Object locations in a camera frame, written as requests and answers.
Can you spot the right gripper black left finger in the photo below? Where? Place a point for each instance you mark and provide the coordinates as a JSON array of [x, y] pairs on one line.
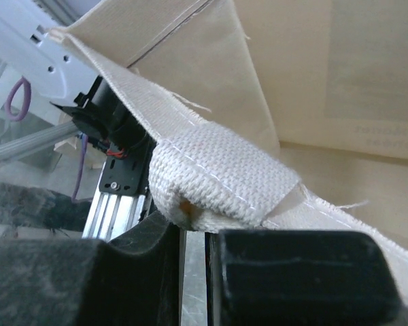
[[131, 280]]

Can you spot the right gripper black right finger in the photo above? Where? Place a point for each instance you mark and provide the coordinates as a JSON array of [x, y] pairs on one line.
[[300, 277]]

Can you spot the cream canvas tote bag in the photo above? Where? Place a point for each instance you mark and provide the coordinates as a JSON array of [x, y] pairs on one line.
[[266, 114]]

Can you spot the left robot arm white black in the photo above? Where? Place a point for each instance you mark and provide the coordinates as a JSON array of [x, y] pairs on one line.
[[25, 44]]

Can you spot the aluminium rail frame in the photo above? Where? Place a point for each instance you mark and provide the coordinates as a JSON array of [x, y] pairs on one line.
[[112, 215]]

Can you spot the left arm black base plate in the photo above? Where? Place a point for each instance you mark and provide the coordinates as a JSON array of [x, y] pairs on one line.
[[127, 176]]

